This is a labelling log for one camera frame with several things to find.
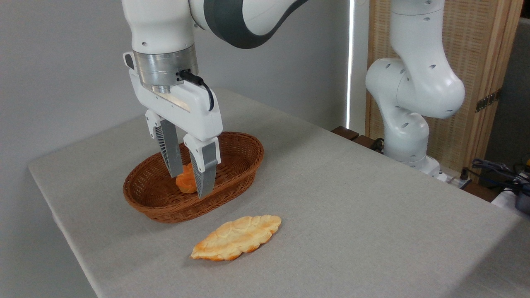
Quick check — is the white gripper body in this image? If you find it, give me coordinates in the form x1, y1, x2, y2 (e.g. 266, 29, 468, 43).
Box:
129, 68, 223, 142

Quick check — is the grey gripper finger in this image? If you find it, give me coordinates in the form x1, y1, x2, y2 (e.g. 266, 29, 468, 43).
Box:
183, 133, 220, 199
145, 109, 184, 178

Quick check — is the small orange bread roll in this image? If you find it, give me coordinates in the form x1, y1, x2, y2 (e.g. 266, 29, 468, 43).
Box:
175, 163, 198, 195

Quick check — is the flat leaf-shaped bread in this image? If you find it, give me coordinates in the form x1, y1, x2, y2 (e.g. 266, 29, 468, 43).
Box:
190, 215, 282, 262

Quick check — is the brown wicker basket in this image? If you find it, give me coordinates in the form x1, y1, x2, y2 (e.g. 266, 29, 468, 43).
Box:
123, 132, 265, 224

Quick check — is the grey tablecloth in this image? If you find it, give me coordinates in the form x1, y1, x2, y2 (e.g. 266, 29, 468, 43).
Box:
28, 88, 530, 298

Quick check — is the dark metal screen hinge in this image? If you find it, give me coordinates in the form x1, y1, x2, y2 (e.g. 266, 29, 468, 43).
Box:
475, 89, 502, 113

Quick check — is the grey device with white cloth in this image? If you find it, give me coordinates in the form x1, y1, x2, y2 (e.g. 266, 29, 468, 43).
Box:
491, 187, 530, 221

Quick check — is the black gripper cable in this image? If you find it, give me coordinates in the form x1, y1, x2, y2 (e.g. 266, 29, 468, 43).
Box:
178, 69, 215, 113

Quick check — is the bundle of dark cables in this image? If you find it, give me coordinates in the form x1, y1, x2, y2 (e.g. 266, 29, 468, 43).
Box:
463, 158, 530, 196

